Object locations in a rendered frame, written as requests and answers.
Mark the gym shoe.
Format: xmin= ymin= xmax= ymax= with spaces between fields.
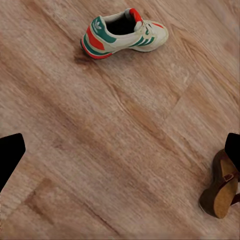
xmin=80 ymin=8 xmax=169 ymax=60

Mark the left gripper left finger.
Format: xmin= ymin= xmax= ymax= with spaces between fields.
xmin=0 ymin=133 xmax=26 ymax=192

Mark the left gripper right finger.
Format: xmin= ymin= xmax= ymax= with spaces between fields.
xmin=224 ymin=132 xmax=240 ymax=172

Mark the sandal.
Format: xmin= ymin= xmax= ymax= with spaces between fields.
xmin=199 ymin=148 xmax=240 ymax=219

